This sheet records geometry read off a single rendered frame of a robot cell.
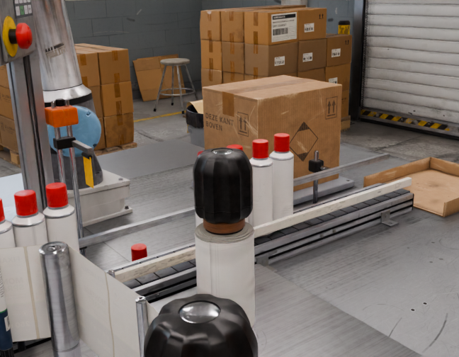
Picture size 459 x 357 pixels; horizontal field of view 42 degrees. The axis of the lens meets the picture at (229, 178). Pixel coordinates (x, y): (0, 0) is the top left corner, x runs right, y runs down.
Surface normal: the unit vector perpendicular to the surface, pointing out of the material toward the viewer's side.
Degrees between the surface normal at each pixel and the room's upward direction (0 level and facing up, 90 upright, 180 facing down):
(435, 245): 0
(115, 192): 90
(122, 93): 89
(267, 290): 0
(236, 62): 91
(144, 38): 90
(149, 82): 70
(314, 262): 0
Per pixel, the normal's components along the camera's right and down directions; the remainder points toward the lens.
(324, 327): -0.02, -0.95
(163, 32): 0.65, 0.23
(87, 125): 0.34, 0.37
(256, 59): -0.73, 0.23
